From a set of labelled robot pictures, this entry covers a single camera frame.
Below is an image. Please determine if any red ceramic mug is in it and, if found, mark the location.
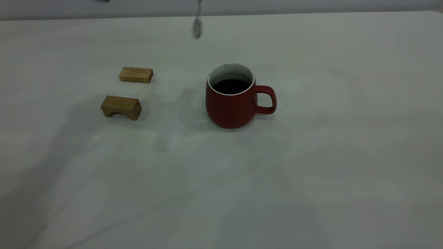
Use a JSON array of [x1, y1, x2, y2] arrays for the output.
[[206, 63, 277, 129]]

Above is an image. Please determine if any pink handled metal spoon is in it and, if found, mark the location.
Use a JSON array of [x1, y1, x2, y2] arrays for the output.
[[192, 0, 203, 39]]

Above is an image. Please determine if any flat rectangular wooden block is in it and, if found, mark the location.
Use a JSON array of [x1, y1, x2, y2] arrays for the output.
[[119, 67, 154, 84]]

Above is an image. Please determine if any arched wooden block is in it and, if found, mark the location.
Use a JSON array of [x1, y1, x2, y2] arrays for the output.
[[101, 95, 142, 121]]

